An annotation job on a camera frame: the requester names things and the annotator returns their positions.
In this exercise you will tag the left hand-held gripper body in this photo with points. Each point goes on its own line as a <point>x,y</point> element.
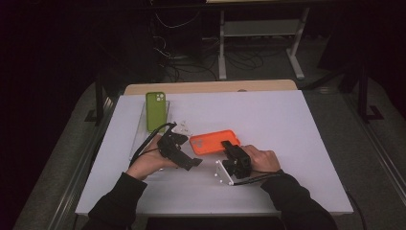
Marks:
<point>169,148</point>

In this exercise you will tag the green phone case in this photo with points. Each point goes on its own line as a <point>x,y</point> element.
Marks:
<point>156,111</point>

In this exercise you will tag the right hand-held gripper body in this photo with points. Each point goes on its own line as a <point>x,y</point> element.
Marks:
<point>239,164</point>

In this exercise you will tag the orange phone case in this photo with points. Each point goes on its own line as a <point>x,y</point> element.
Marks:
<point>210,142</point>

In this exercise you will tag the black metal stand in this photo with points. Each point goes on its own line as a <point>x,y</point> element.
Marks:
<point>362,92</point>
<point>99,102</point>

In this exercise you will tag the light wooden table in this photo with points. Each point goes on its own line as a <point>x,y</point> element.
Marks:
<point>207,87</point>

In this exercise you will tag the person's left hand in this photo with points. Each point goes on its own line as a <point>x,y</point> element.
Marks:
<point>148,161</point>

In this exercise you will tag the clear plastic tray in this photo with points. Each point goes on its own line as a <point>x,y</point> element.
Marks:
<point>141,134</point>

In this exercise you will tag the grey metal rail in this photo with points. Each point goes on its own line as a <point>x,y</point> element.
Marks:
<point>379,153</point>
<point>78,179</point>

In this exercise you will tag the person's right hand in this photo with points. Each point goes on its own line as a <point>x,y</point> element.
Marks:
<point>265,161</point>

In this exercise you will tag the white metal desk frame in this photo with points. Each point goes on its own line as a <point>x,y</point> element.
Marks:
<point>255,28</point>

